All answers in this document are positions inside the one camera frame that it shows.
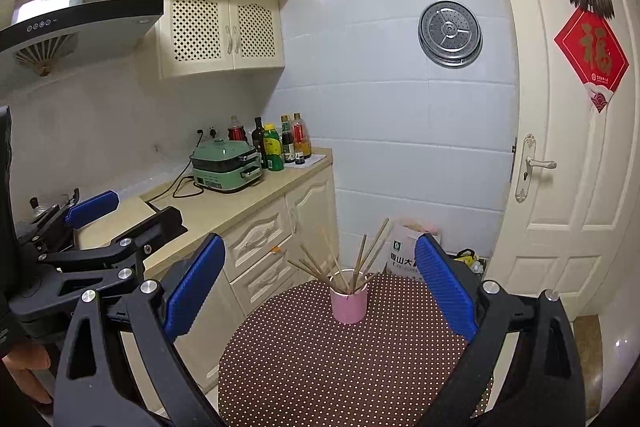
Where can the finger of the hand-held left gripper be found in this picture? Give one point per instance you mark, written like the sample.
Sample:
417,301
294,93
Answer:
92,207
100,267

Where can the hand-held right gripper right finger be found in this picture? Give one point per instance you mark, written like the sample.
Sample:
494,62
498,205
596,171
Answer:
445,287

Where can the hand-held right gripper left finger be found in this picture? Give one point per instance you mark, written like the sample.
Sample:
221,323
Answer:
195,287

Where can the bunch of chopsticks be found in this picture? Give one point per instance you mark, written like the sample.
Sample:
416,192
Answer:
360,262

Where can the pink cup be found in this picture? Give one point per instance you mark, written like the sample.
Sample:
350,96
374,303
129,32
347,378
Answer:
349,304

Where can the person's left hand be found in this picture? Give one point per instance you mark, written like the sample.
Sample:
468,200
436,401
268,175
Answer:
25,372

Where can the open box on floor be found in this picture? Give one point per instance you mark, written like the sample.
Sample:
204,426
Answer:
470,263

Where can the white paper bag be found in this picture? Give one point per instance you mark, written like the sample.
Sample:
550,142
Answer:
402,252

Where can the green electric cooker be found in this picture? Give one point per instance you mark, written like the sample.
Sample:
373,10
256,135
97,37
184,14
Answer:
225,167

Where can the white panel door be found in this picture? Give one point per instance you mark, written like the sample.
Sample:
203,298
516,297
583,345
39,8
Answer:
560,217

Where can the cream base cabinet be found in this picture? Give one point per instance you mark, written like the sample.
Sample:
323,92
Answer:
310,212

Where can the brown dotted tablecloth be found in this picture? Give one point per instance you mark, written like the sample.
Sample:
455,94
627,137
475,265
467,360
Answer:
325,367

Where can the yellow green bottle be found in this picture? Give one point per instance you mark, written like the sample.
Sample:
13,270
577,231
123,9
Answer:
272,152

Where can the dark glass bottle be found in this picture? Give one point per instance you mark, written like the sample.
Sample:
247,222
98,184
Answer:
258,142

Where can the green capped sauce bottle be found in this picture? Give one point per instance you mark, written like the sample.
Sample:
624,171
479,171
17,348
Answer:
286,142

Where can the white paper sheet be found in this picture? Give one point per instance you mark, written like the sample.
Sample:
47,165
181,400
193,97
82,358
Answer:
312,161

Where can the red sauce bottle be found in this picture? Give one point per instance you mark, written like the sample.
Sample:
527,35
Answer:
299,137

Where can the black range hood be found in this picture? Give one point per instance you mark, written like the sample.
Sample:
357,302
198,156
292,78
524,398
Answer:
90,19

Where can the cream lattice door cabinet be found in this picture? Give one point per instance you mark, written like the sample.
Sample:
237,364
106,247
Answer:
200,32

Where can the red diamond door decoration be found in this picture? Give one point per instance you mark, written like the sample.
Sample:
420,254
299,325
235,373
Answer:
592,57

